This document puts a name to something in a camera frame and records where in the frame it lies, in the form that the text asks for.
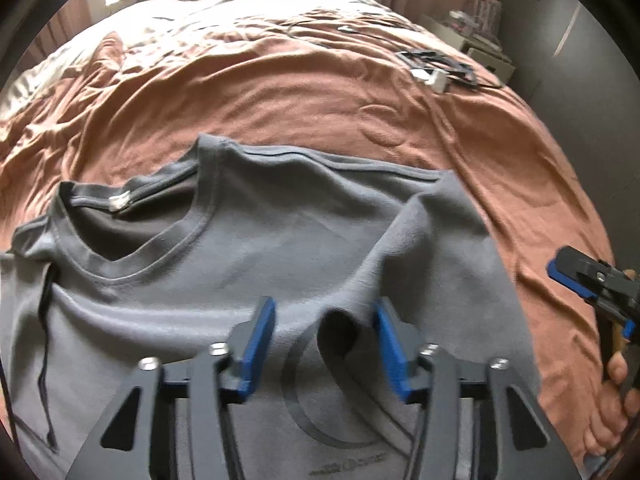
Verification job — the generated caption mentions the brown blanket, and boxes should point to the brown blanket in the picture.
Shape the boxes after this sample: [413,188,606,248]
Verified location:
[0,0,622,461]

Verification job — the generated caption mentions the grey t-shirt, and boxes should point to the grey t-shirt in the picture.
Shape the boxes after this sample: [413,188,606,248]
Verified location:
[0,132,543,480]

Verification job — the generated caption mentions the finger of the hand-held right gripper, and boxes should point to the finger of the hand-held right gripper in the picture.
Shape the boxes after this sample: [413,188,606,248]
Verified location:
[547,246,615,302]
[585,296,637,346]

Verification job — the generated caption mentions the white slatted holder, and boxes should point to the white slatted holder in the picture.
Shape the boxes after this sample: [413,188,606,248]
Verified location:
[470,0,504,36]

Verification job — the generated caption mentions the person's right hand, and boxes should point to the person's right hand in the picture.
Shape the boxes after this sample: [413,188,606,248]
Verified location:
[582,352,632,471]

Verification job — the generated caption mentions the grey wardrobe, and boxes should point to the grey wardrobe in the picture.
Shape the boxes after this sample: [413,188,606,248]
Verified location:
[487,0,640,171]

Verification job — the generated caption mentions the white nightstand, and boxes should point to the white nightstand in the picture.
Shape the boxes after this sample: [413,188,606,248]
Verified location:
[420,10,516,87]

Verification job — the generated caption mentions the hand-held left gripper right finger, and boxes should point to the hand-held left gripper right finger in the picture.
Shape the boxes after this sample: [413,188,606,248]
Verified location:
[372,297,583,480]

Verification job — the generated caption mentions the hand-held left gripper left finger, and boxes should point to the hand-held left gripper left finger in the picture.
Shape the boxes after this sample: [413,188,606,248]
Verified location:
[65,296,277,480]

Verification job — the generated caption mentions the white charger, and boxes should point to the white charger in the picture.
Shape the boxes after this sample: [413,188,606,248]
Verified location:
[414,69,451,92]

